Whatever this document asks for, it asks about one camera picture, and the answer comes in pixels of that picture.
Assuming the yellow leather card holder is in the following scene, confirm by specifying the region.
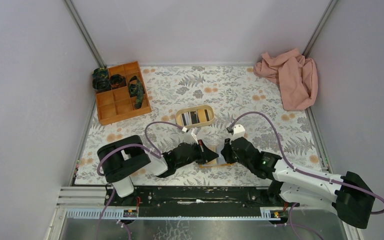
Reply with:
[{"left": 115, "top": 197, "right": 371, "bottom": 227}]
[{"left": 198, "top": 144, "right": 234, "bottom": 168}]

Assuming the beige oval plastic tray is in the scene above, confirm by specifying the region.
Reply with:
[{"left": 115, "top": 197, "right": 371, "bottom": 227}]
[{"left": 175, "top": 104, "right": 216, "bottom": 129}]

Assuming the grey card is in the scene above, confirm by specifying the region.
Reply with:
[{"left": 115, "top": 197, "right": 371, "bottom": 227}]
[{"left": 180, "top": 112, "right": 191, "bottom": 126}]

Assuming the orange card with black stripe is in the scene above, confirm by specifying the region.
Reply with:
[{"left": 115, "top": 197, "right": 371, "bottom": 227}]
[{"left": 196, "top": 109, "right": 210, "bottom": 123}]

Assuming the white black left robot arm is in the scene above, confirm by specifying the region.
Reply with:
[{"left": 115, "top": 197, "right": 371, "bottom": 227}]
[{"left": 97, "top": 135, "right": 219, "bottom": 198}]

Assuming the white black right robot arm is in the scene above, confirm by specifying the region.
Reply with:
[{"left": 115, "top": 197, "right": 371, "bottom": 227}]
[{"left": 220, "top": 137, "right": 375, "bottom": 229}]

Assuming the floral patterned table mat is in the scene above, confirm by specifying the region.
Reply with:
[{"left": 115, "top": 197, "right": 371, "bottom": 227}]
[{"left": 74, "top": 66, "right": 322, "bottom": 185}]

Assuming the orange compartment organizer tray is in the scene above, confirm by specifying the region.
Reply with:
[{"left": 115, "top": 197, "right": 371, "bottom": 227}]
[{"left": 94, "top": 61, "right": 152, "bottom": 126}]

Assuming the pink crumpled cloth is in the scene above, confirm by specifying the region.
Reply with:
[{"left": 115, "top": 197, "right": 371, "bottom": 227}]
[{"left": 253, "top": 48, "right": 319, "bottom": 111}]

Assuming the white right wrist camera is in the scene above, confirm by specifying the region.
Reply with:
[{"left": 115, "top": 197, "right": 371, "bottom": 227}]
[{"left": 226, "top": 124, "right": 246, "bottom": 141}]

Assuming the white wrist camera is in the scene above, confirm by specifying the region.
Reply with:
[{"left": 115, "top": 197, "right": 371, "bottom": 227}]
[
  {"left": 181, "top": 127, "right": 199, "bottom": 145},
  {"left": 226, "top": 124, "right": 246, "bottom": 141}
]

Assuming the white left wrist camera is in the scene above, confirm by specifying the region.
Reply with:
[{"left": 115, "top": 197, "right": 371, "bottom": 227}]
[{"left": 181, "top": 127, "right": 199, "bottom": 145}]

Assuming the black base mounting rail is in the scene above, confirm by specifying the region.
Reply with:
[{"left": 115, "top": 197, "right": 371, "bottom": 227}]
[{"left": 104, "top": 186, "right": 291, "bottom": 222}]

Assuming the dark camouflage strap in tray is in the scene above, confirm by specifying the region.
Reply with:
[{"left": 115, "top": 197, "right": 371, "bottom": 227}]
[{"left": 127, "top": 75, "right": 146, "bottom": 110}]

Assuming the dark rolled strap in tray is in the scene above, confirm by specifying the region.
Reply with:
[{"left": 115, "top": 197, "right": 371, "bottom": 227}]
[{"left": 109, "top": 74, "right": 127, "bottom": 90}]

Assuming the dark camouflage rolled strap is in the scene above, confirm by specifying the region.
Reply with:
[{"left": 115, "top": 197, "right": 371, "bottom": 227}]
[{"left": 91, "top": 67, "right": 112, "bottom": 93}]

